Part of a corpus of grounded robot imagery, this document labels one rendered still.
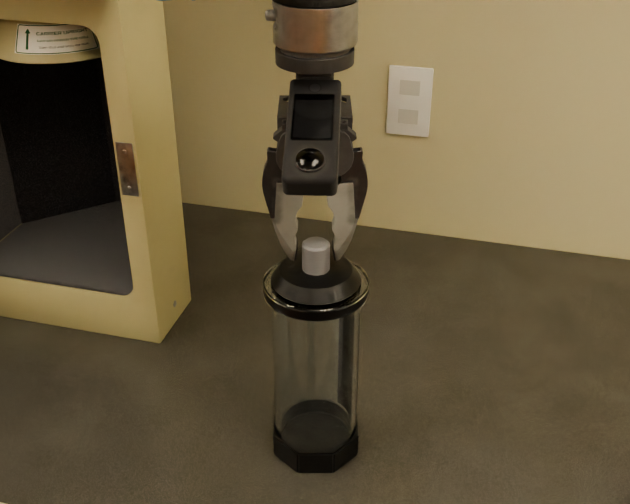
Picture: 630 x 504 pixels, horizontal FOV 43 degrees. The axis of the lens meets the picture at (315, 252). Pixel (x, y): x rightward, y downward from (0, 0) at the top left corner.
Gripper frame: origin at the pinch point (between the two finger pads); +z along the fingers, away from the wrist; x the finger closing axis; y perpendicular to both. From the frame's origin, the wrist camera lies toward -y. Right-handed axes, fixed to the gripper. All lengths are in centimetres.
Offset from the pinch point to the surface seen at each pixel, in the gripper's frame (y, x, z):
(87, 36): 26.0, 27.0, -14.3
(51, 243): 33, 39, 18
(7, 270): 26, 43, 18
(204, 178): 63, 20, 22
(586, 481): -6.0, -29.9, 25.9
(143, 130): 21.0, 20.5, -4.4
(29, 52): 23.7, 33.4, -13.1
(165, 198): 24.7, 19.5, 6.5
